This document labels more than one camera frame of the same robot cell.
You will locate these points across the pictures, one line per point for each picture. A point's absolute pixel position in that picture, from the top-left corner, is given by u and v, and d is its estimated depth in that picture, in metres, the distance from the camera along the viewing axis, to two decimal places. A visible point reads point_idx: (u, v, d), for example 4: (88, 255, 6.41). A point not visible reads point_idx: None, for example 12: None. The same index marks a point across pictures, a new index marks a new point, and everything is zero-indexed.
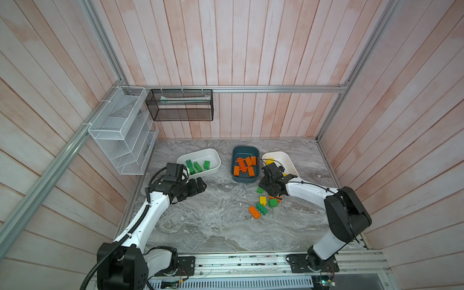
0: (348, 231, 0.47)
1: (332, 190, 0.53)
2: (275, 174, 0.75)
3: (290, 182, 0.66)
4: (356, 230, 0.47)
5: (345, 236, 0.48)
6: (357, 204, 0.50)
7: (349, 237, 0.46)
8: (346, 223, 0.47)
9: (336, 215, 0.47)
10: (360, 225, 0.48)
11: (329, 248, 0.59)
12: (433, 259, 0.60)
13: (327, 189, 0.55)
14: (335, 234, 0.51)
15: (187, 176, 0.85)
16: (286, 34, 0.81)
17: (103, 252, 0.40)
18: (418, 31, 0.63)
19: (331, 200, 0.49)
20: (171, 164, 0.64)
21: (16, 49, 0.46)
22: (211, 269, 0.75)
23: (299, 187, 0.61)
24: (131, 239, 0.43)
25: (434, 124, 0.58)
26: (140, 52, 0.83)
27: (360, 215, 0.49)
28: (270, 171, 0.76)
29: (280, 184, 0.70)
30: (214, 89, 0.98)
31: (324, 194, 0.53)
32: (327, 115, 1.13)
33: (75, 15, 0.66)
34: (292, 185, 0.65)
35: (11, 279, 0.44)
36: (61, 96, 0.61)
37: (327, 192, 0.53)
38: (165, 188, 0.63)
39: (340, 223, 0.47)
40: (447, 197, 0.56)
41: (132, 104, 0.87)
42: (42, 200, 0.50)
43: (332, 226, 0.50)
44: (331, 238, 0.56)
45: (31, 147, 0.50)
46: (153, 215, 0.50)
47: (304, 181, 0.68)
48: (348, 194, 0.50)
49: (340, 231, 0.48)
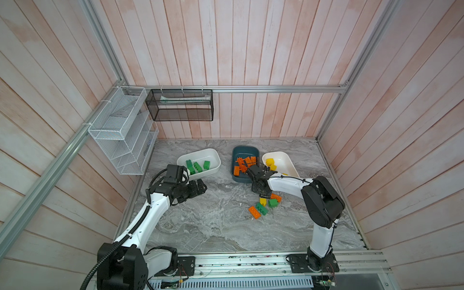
0: (324, 216, 0.51)
1: (309, 180, 0.57)
2: (257, 174, 0.79)
3: (272, 177, 0.70)
4: (331, 215, 0.51)
5: (323, 222, 0.52)
6: (331, 190, 0.54)
7: (327, 223, 0.51)
8: (322, 209, 0.51)
9: (313, 203, 0.51)
10: (336, 210, 0.52)
11: (320, 241, 0.61)
12: (433, 259, 0.60)
13: (304, 179, 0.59)
14: (315, 220, 0.55)
15: (188, 177, 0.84)
16: (286, 34, 0.81)
17: (103, 252, 0.40)
18: (418, 31, 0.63)
19: (307, 190, 0.53)
20: (171, 165, 0.65)
21: (16, 48, 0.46)
22: (211, 269, 0.75)
23: (280, 182, 0.65)
24: (131, 240, 0.43)
25: (434, 124, 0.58)
26: (140, 52, 0.83)
27: (335, 200, 0.54)
28: (252, 172, 0.81)
29: (262, 182, 0.73)
30: (214, 89, 0.98)
31: (301, 184, 0.57)
32: (327, 115, 1.13)
33: (75, 15, 0.66)
34: (273, 180, 0.68)
35: (11, 279, 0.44)
36: (61, 96, 0.61)
37: (304, 182, 0.57)
38: (165, 190, 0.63)
39: (317, 209, 0.51)
40: (447, 197, 0.56)
41: (132, 104, 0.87)
42: (43, 200, 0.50)
43: (311, 213, 0.54)
44: (318, 229, 0.59)
45: (31, 147, 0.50)
46: (153, 216, 0.50)
47: (284, 176, 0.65)
48: (322, 182, 0.54)
49: (318, 217, 0.53)
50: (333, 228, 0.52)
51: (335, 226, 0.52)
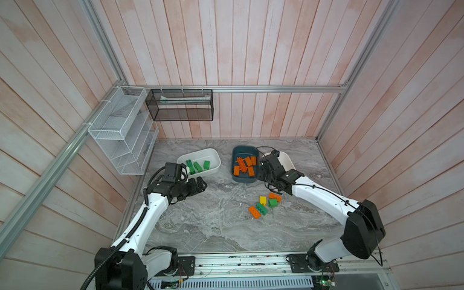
0: (366, 249, 0.44)
1: (352, 204, 0.48)
2: (277, 171, 0.66)
3: (297, 183, 0.58)
4: (371, 246, 0.45)
5: (360, 251, 0.45)
6: (377, 222, 0.46)
7: (364, 255, 0.45)
8: (367, 244, 0.45)
9: (357, 234, 0.43)
10: (375, 241, 0.45)
11: (335, 254, 0.58)
12: (433, 259, 0.60)
13: (347, 202, 0.48)
14: (348, 248, 0.48)
15: (187, 175, 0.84)
16: (286, 34, 0.81)
17: (100, 258, 0.39)
18: (418, 31, 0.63)
19: (354, 219, 0.44)
20: (169, 164, 0.63)
21: (16, 48, 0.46)
22: (211, 269, 0.75)
23: (310, 193, 0.54)
24: (128, 244, 0.42)
25: (434, 124, 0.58)
26: (140, 52, 0.83)
27: (377, 230, 0.46)
28: (270, 165, 0.66)
29: (283, 182, 0.61)
30: (214, 89, 0.98)
31: (344, 209, 0.47)
32: (327, 115, 1.13)
33: (75, 15, 0.66)
34: (299, 188, 0.57)
35: (11, 279, 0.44)
36: (61, 96, 0.61)
37: (348, 206, 0.47)
38: (164, 189, 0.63)
39: (359, 241, 0.44)
40: (447, 197, 0.56)
41: (132, 104, 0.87)
42: (42, 200, 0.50)
43: (347, 241, 0.47)
44: (339, 247, 0.54)
45: (31, 146, 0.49)
46: (150, 219, 0.49)
47: (316, 186, 0.56)
48: (369, 209, 0.45)
49: (357, 248, 0.45)
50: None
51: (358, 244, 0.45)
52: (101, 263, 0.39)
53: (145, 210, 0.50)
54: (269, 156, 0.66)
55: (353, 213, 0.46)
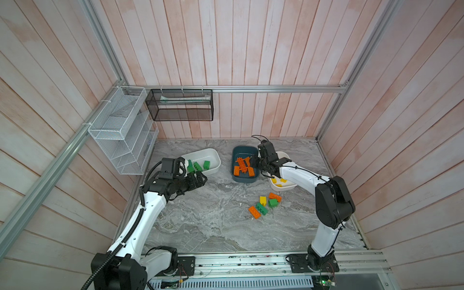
0: (332, 217, 0.50)
1: (325, 178, 0.55)
2: (270, 156, 0.75)
3: (284, 165, 0.67)
4: (339, 215, 0.51)
5: (330, 222, 0.51)
6: (345, 193, 0.52)
7: (333, 224, 0.50)
8: (333, 211, 0.50)
9: (324, 202, 0.50)
10: (345, 212, 0.51)
11: (324, 240, 0.61)
12: (433, 259, 0.60)
13: (319, 176, 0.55)
14: (321, 219, 0.54)
15: (186, 170, 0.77)
16: (286, 34, 0.81)
17: (97, 263, 0.38)
18: (418, 31, 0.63)
19: (322, 188, 0.51)
20: (166, 159, 0.60)
21: (15, 48, 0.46)
22: (211, 269, 0.75)
23: (293, 173, 0.63)
24: (125, 249, 0.41)
25: (434, 124, 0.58)
26: (140, 52, 0.83)
27: (346, 203, 0.52)
28: (266, 151, 0.75)
29: (273, 167, 0.71)
30: (214, 89, 0.98)
31: (315, 182, 0.55)
32: (327, 114, 1.13)
33: (75, 15, 0.66)
34: (286, 170, 0.65)
35: (11, 279, 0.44)
36: (61, 96, 0.61)
37: (319, 180, 0.55)
38: (160, 188, 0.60)
39: (327, 209, 0.50)
40: (447, 197, 0.56)
41: (132, 104, 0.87)
42: (42, 200, 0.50)
43: (319, 212, 0.54)
44: (323, 229, 0.58)
45: (31, 147, 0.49)
46: (147, 220, 0.47)
47: (298, 167, 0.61)
48: (338, 183, 0.52)
49: (326, 217, 0.52)
50: (339, 230, 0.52)
51: (341, 228, 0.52)
52: (98, 269, 0.38)
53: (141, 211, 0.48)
54: (267, 142, 0.75)
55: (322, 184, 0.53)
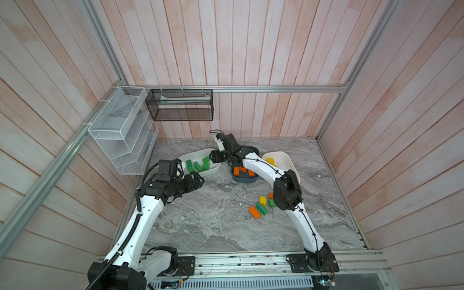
0: (286, 203, 0.62)
1: (280, 171, 0.65)
2: (234, 147, 0.80)
3: (247, 157, 0.73)
4: (291, 200, 0.64)
5: (284, 205, 0.63)
6: (295, 182, 0.64)
7: (287, 207, 0.63)
8: (286, 197, 0.62)
9: (280, 191, 0.61)
10: (295, 197, 0.65)
11: (306, 234, 0.66)
12: (433, 259, 0.60)
13: (276, 171, 0.66)
14: (278, 206, 0.67)
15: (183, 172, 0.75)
16: (286, 34, 0.81)
17: (94, 272, 0.38)
18: (418, 31, 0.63)
19: (278, 182, 0.61)
20: (163, 161, 0.59)
21: (15, 48, 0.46)
22: (211, 269, 0.75)
23: (255, 165, 0.70)
24: (121, 257, 0.40)
25: (434, 124, 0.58)
26: (140, 52, 0.83)
27: (295, 190, 0.65)
28: (228, 143, 0.80)
29: (236, 157, 0.76)
30: (214, 89, 0.98)
31: (273, 174, 0.65)
32: (327, 115, 1.13)
33: (74, 14, 0.65)
34: (248, 161, 0.72)
35: (11, 279, 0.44)
36: (61, 96, 0.61)
37: (276, 173, 0.65)
38: (157, 191, 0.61)
39: (282, 197, 0.61)
40: (447, 197, 0.56)
41: (132, 104, 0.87)
42: (43, 200, 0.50)
43: (276, 199, 0.66)
44: (293, 220, 0.67)
45: (31, 147, 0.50)
46: (144, 226, 0.46)
47: (259, 159, 0.71)
48: (290, 177, 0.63)
49: (281, 202, 0.64)
50: (301, 211, 0.65)
51: (301, 209, 0.66)
52: (96, 278, 0.37)
53: (138, 216, 0.47)
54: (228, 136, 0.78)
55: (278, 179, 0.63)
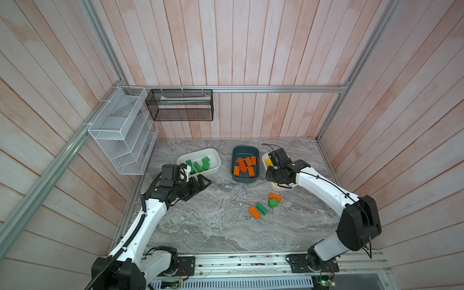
0: (357, 241, 0.45)
1: (353, 197, 0.48)
2: (283, 161, 0.68)
3: (302, 172, 0.59)
4: (364, 240, 0.46)
5: (352, 243, 0.46)
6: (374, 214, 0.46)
7: (357, 246, 0.45)
8: (360, 235, 0.45)
9: (351, 225, 0.44)
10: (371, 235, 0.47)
11: (332, 251, 0.59)
12: (433, 259, 0.60)
13: (346, 194, 0.49)
14: (342, 240, 0.49)
15: (186, 176, 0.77)
16: (286, 34, 0.81)
17: (98, 267, 0.39)
18: (418, 31, 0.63)
19: (351, 211, 0.45)
20: (166, 166, 0.61)
21: (16, 48, 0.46)
22: (211, 269, 0.75)
23: (312, 182, 0.56)
24: (125, 253, 0.41)
25: (434, 124, 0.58)
26: (140, 51, 0.83)
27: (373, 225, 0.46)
28: (277, 157, 0.70)
29: (288, 170, 0.63)
30: (214, 89, 0.98)
31: (342, 200, 0.48)
32: (327, 115, 1.13)
33: (74, 14, 0.65)
34: (303, 177, 0.58)
35: (11, 279, 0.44)
36: (61, 96, 0.61)
37: (347, 199, 0.48)
38: (161, 195, 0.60)
39: (353, 234, 0.45)
40: (447, 197, 0.56)
41: (132, 104, 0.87)
42: (42, 200, 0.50)
43: (341, 231, 0.48)
44: (335, 242, 0.55)
45: (31, 146, 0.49)
46: (148, 226, 0.48)
47: (319, 176, 0.57)
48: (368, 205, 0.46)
49: (349, 238, 0.47)
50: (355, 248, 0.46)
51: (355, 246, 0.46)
52: (99, 273, 0.38)
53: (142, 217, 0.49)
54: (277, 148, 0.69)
55: (350, 205, 0.46)
